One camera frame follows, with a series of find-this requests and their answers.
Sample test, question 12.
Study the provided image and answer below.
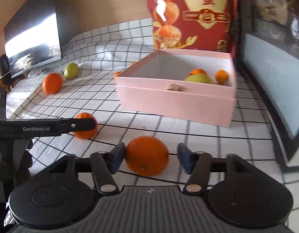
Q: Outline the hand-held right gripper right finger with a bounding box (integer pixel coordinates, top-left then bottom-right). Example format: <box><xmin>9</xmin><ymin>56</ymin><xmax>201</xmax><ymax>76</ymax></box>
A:
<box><xmin>177</xmin><ymin>143</ymin><xmax>255</xmax><ymax>195</ymax></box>

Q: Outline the red snack bag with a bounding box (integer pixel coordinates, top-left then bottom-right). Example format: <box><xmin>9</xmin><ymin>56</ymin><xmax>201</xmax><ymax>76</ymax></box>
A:
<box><xmin>143</xmin><ymin>0</ymin><xmax>238</xmax><ymax>60</ymax></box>

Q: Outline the black monitor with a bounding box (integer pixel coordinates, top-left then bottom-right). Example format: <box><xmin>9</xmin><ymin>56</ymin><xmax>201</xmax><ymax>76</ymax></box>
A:
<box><xmin>3</xmin><ymin>0</ymin><xmax>63</xmax><ymax>79</ymax></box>

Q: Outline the dark object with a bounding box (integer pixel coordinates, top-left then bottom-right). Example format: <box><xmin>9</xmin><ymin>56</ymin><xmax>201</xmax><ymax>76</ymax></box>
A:
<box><xmin>0</xmin><ymin>53</ymin><xmax>12</xmax><ymax>91</ymax></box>

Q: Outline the large orange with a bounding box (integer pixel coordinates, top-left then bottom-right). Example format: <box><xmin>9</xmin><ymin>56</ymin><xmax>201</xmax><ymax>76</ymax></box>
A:
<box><xmin>125</xmin><ymin>136</ymin><xmax>169</xmax><ymax>177</ymax></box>

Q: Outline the white checkered tablecloth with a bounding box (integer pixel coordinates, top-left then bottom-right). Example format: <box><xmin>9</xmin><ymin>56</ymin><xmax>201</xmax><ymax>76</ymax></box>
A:
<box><xmin>4</xmin><ymin>18</ymin><xmax>289</xmax><ymax>225</ymax></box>

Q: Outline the green pear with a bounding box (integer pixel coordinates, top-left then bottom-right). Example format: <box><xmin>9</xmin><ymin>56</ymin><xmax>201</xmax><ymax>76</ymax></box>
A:
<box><xmin>183</xmin><ymin>74</ymin><xmax>214</xmax><ymax>84</ymax></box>
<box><xmin>64</xmin><ymin>63</ymin><xmax>80</xmax><ymax>80</ymax></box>

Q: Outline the glass-sided computer case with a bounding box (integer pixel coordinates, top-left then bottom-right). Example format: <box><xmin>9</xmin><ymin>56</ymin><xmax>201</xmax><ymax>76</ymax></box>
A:
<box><xmin>233</xmin><ymin>0</ymin><xmax>299</xmax><ymax>168</ymax></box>

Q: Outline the pink cardboard box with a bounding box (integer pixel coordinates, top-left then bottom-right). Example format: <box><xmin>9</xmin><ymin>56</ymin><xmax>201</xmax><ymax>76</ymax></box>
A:
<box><xmin>115</xmin><ymin>49</ymin><xmax>237</xmax><ymax>127</ymax></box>

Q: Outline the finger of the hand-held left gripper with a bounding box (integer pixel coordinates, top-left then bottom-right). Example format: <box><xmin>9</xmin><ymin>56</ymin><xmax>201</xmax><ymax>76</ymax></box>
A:
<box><xmin>59</xmin><ymin>118</ymin><xmax>96</xmax><ymax>135</ymax></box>

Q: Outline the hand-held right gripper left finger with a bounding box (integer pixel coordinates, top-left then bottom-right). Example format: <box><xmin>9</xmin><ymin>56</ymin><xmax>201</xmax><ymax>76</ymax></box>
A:
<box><xmin>46</xmin><ymin>142</ymin><xmax>126</xmax><ymax>195</ymax></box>

